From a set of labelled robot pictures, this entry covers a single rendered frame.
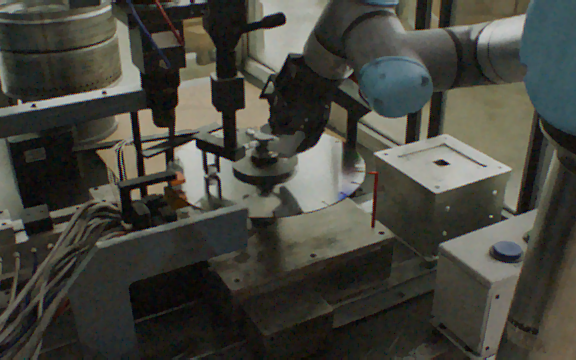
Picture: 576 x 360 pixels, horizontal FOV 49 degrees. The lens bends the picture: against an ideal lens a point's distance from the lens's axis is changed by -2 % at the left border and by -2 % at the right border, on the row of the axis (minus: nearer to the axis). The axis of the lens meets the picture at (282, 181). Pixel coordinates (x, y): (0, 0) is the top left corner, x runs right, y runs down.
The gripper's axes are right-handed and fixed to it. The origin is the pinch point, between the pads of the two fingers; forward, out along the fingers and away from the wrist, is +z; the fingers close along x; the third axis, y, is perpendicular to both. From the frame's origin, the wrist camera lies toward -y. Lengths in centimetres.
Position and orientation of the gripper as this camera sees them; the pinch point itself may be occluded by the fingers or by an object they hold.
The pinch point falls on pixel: (287, 150)
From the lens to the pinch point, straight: 103.8
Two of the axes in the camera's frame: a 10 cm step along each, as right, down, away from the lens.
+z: -3.5, 5.7, 7.4
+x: 2.9, 8.2, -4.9
